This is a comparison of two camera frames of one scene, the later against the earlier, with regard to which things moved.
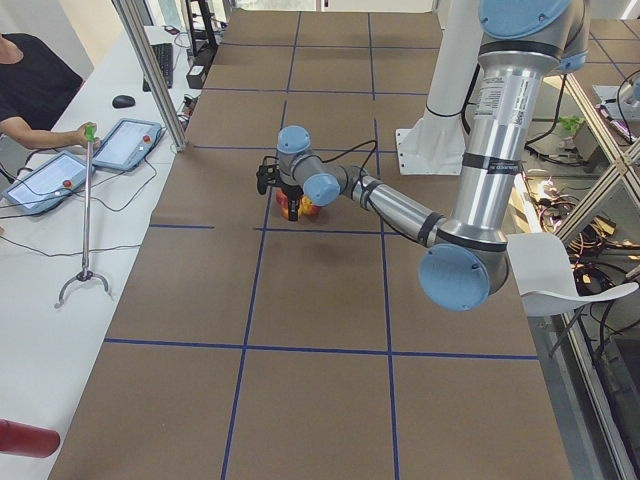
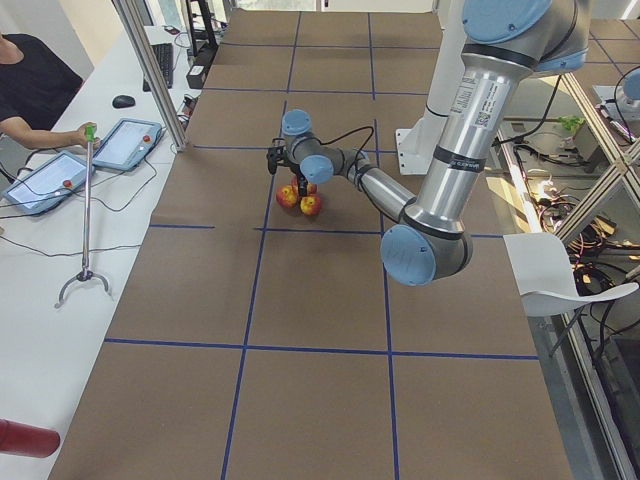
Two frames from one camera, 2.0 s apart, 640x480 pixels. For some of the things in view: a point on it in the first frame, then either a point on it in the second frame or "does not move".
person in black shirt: (36, 83) does not move
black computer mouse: (123, 101) does not move
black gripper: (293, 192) -> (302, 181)
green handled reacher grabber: (86, 275) does not move
